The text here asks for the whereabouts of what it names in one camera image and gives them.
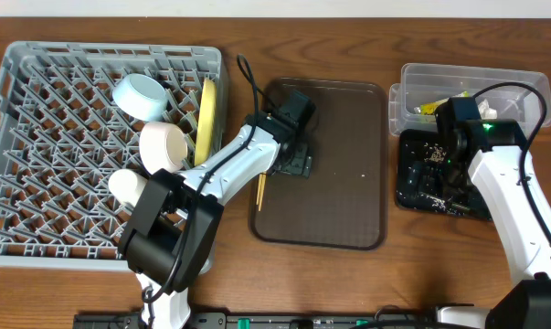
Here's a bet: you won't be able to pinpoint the white tissue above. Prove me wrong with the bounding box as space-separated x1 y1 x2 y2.
478 100 498 120

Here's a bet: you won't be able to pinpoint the green orange snack wrapper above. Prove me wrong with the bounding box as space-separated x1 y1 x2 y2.
413 91 470 115

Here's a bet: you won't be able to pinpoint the leftover rice and scraps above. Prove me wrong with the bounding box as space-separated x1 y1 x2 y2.
400 136 486 216

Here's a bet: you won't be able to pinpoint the yellow plate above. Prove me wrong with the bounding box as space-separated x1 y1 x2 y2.
194 79 217 166

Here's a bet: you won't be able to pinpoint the light blue bowl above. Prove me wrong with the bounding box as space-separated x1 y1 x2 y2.
112 73 168 122

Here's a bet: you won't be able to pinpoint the white cup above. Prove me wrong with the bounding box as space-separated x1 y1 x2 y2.
108 169 147 207

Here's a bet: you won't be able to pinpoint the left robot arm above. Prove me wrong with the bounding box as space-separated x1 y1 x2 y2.
118 90 316 328

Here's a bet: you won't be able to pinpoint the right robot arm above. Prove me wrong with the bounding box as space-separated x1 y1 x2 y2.
435 97 551 328

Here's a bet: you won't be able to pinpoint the black waste tray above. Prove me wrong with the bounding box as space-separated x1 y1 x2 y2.
396 128 493 221

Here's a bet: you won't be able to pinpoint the grey dishwasher rack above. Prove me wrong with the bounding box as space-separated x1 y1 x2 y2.
0 41 228 271

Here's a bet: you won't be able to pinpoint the clear plastic bin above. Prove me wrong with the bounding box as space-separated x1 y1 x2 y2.
388 63 551 136

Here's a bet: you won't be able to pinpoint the brown serving tray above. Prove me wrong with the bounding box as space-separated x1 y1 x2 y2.
249 78 388 250

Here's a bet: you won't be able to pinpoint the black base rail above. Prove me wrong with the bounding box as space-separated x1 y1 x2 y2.
72 311 429 329

